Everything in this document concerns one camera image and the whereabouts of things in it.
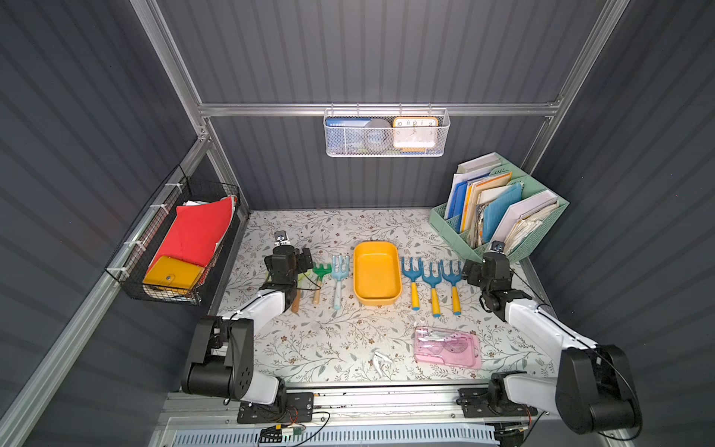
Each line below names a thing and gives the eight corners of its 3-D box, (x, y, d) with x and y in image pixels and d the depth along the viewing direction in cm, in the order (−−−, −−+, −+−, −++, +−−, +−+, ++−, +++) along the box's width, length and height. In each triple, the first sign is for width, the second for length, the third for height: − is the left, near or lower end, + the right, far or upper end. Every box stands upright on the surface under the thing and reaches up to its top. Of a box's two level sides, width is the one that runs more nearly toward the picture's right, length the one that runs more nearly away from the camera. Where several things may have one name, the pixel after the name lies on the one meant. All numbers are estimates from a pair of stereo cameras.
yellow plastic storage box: (352, 307, 94) (352, 299, 90) (354, 249, 110) (353, 240, 105) (403, 307, 94) (404, 299, 90) (397, 249, 110) (398, 240, 105)
